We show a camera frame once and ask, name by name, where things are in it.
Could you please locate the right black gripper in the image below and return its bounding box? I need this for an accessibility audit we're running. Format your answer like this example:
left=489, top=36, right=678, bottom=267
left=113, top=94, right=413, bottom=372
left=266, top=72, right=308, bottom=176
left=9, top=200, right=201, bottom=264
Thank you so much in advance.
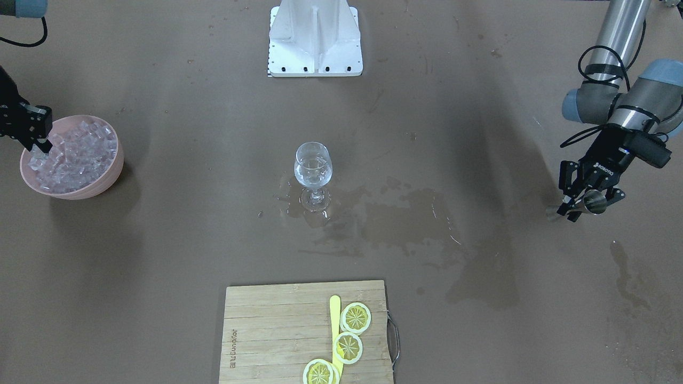
left=1, top=67, right=53, bottom=155

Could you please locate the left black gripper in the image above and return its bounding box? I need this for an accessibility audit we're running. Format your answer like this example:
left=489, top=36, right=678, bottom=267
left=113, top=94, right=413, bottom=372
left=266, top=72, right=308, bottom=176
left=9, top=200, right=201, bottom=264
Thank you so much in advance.
left=556, top=125, right=649, bottom=222

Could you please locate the ice cube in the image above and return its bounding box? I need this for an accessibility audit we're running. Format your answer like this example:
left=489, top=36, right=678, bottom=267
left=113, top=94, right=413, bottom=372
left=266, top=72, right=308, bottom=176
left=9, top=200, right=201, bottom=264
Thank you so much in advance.
left=28, top=145, right=49, bottom=170

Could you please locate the steel jigger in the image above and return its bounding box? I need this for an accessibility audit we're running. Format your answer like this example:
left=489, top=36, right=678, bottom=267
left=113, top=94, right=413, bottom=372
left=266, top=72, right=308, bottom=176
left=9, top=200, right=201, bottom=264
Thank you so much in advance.
left=545, top=190, right=607, bottom=222

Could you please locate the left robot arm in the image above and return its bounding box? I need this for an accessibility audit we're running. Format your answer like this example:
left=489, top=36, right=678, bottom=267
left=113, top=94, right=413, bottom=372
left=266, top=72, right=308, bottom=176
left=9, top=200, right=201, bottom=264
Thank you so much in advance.
left=557, top=1, right=682, bottom=222

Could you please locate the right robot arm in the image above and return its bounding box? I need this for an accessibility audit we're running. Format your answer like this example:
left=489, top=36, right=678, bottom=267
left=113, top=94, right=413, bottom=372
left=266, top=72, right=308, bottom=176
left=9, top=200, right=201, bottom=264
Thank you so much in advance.
left=1, top=1, right=53, bottom=155

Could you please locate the pink ice bowl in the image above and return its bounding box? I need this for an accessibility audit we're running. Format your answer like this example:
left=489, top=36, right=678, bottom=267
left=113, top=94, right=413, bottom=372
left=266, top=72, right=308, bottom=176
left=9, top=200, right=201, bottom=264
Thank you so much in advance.
left=19, top=115, right=124, bottom=200

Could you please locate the clear wine glass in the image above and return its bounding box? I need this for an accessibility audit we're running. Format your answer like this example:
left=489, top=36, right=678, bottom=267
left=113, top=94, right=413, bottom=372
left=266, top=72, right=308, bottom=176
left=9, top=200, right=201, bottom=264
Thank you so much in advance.
left=293, top=142, right=333, bottom=212

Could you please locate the yellow plastic stick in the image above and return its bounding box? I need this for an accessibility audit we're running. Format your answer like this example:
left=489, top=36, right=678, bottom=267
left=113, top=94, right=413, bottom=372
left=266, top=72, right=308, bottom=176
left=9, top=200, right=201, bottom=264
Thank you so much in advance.
left=329, top=295, right=344, bottom=383

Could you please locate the middle lemon slice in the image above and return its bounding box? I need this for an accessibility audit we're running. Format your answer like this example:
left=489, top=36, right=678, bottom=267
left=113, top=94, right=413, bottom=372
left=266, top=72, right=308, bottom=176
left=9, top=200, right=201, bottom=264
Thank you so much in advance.
left=332, top=332, right=364, bottom=365

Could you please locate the bamboo cutting board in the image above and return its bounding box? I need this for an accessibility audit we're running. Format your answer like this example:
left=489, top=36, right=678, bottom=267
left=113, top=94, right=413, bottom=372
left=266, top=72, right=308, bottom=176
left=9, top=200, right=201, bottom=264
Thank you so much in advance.
left=219, top=280, right=396, bottom=383

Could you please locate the lemon slice far end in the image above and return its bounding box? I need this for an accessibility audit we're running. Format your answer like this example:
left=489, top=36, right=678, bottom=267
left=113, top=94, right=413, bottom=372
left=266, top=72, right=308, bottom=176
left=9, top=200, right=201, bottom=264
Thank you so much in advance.
left=301, top=359, right=340, bottom=383

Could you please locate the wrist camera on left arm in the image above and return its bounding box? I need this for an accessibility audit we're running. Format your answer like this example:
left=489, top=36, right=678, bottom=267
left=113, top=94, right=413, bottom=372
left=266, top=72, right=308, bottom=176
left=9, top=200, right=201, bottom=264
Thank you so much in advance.
left=625, top=131, right=672, bottom=169

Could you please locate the lemon slice near handle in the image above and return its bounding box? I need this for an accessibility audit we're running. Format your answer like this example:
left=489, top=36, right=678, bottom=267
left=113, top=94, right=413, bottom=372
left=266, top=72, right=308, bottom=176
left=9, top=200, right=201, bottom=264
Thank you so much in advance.
left=340, top=302, right=372, bottom=335

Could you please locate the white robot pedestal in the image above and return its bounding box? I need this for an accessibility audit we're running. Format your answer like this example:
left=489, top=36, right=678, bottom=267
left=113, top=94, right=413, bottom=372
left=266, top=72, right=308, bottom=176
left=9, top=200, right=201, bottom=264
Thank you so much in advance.
left=267, top=1, right=364, bottom=77

